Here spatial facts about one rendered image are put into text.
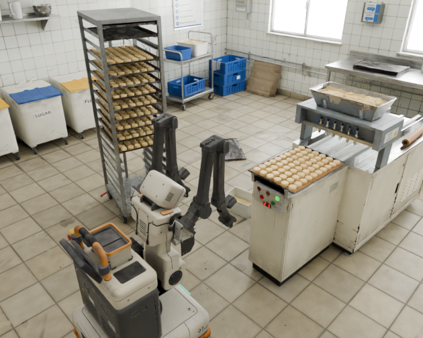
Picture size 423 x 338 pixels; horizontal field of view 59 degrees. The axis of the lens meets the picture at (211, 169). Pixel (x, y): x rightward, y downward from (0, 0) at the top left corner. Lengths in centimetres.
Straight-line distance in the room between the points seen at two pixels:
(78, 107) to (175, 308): 348
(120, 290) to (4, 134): 345
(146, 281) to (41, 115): 352
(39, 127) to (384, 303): 422
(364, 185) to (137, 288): 183
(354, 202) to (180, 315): 156
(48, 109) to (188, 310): 343
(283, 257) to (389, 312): 85
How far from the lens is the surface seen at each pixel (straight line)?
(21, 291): 331
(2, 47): 556
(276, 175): 258
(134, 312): 209
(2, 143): 511
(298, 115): 314
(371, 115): 288
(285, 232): 266
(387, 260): 354
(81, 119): 541
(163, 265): 228
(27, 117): 510
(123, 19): 297
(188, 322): 245
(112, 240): 207
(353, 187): 307
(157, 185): 204
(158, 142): 222
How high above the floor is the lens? 220
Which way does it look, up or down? 29 degrees down
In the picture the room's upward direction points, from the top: straight up
